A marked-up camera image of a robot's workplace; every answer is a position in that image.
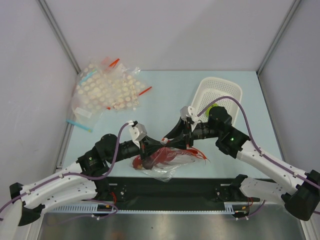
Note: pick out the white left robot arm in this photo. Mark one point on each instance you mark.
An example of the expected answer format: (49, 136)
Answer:
(84, 179)

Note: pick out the green toy apple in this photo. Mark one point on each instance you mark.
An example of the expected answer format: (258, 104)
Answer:
(208, 110)

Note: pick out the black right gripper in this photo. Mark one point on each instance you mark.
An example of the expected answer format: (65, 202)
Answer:
(187, 135)

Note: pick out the white slotted cable duct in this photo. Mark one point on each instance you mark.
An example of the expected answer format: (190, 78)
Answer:
(100, 208)

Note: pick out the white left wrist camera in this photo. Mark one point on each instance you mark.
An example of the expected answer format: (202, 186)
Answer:
(137, 132)

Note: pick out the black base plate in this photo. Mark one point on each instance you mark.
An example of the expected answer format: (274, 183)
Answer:
(175, 192)

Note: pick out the white perforated plastic basket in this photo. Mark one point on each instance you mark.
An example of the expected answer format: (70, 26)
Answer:
(211, 88)

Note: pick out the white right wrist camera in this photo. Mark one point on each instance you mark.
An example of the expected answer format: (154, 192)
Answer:
(188, 114)

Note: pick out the pile of clear zip bags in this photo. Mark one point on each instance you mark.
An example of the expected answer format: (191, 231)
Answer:
(101, 86)

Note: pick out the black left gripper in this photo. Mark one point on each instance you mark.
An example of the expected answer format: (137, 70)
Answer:
(148, 145)

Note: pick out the clear bag with orange zipper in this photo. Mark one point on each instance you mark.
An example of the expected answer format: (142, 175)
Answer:
(161, 174)

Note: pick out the dark red toy fruit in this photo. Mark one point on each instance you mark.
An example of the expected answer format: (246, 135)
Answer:
(148, 165)

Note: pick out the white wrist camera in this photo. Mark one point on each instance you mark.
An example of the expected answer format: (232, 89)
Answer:
(188, 114)
(137, 132)

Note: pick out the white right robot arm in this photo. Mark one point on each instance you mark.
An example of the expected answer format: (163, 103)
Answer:
(294, 189)

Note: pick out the red toy lobster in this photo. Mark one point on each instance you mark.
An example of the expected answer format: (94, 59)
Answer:
(165, 157)

